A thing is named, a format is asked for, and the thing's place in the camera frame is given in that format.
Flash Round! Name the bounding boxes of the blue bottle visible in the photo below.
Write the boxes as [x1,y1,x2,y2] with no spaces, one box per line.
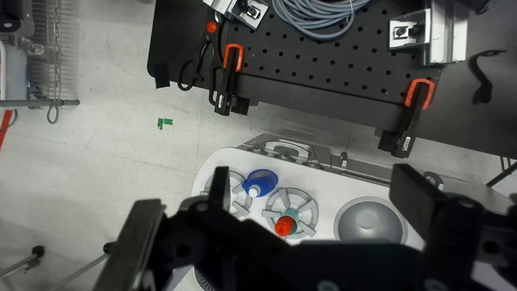
[241,169,279,199]

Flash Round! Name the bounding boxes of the aluminium bracket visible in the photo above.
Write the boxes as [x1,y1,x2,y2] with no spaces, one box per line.
[388,0,470,66]
[202,0,269,30]

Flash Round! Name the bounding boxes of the black cable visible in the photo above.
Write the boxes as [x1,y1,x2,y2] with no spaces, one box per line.
[177,24,221,106]

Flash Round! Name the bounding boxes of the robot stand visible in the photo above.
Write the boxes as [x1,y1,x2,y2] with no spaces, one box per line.
[147,0,517,159]

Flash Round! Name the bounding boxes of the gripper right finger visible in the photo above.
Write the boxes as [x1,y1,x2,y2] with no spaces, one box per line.
[389,163,517,291]

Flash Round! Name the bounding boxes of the teal bottle with orange cap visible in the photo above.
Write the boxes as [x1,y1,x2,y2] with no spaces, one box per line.
[274,207,302,238]

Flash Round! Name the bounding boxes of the red strap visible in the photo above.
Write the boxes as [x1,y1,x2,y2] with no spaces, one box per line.
[0,110,15,151]

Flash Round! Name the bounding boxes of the orange and black clamp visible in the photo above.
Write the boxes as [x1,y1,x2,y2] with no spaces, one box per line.
[208,43,245,117]
[377,78,437,159]

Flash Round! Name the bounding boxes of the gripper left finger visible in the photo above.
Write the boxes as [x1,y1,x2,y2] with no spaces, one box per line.
[93,166,288,291]

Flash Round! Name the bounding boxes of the coil of grey cable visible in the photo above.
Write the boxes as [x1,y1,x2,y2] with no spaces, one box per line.
[271,0,370,40]

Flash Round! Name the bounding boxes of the grey toy burner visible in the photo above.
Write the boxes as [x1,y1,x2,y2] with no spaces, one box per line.
[204,169,254,219]
[262,186,319,240]

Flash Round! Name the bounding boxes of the wire rack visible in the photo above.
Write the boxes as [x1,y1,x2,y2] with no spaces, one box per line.
[0,0,80,109]

